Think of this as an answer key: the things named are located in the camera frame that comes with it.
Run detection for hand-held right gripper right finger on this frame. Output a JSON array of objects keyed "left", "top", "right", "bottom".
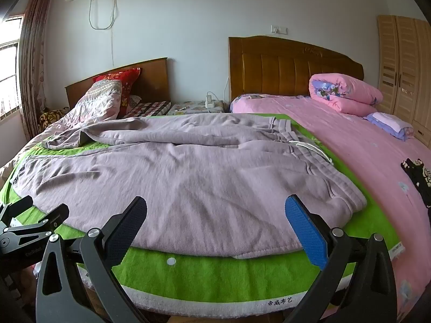
[{"left": 283, "top": 194, "right": 398, "bottom": 323}]

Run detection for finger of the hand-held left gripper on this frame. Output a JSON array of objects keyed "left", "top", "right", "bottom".
[
  {"left": 0, "top": 196, "right": 34, "bottom": 224},
  {"left": 0, "top": 203, "right": 70, "bottom": 247}
]

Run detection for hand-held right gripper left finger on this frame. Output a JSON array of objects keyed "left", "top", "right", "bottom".
[{"left": 35, "top": 196, "right": 149, "bottom": 323}]

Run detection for lilac pants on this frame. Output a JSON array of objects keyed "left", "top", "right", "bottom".
[{"left": 12, "top": 113, "right": 367, "bottom": 258}]

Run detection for green printed cloth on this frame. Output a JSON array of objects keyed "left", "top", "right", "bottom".
[{"left": 0, "top": 113, "right": 403, "bottom": 318}]

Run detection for brown yellow blanket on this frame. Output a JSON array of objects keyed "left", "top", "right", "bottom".
[{"left": 39, "top": 107, "right": 71, "bottom": 133}]

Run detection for pink bed sheet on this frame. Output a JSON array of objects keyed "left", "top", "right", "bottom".
[{"left": 231, "top": 93, "right": 431, "bottom": 323}]

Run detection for checkered bed sheet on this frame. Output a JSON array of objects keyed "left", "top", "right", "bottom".
[{"left": 121, "top": 100, "right": 172, "bottom": 119}]

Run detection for patterned pale quilt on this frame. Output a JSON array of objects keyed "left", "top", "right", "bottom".
[{"left": 0, "top": 80, "right": 122, "bottom": 179}]

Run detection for nightstand with floral cover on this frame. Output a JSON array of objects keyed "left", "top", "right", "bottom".
[{"left": 166, "top": 100, "right": 225, "bottom": 116}]

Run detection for purple folded pillow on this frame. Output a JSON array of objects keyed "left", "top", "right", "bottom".
[{"left": 363, "top": 112, "right": 415, "bottom": 141}]

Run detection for window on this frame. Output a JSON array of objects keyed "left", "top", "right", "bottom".
[{"left": 0, "top": 15, "right": 27, "bottom": 122}]

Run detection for red floral pillow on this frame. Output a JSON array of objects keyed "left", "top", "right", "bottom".
[{"left": 93, "top": 68, "right": 142, "bottom": 117}]

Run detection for folded pink quilt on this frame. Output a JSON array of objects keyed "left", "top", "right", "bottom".
[{"left": 309, "top": 73, "right": 384, "bottom": 115}]

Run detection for brown patterned curtain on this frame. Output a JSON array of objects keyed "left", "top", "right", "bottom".
[{"left": 18, "top": 0, "right": 54, "bottom": 142}]

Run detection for small wooden headboard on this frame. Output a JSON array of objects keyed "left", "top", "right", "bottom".
[{"left": 65, "top": 57, "right": 169, "bottom": 110}]

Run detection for large wooden headboard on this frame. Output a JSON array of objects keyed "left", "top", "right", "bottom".
[{"left": 228, "top": 35, "right": 365, "bottom": 108}]

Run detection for light wooden wardrobe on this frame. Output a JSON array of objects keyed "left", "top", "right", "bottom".
[{"left": 376, "top": 14, "right": 431, "bottom": 149}]

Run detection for air conditioner cable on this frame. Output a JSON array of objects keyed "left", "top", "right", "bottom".
[{"left": 89, "top": 0, "right": 119, "bottom": 69}]

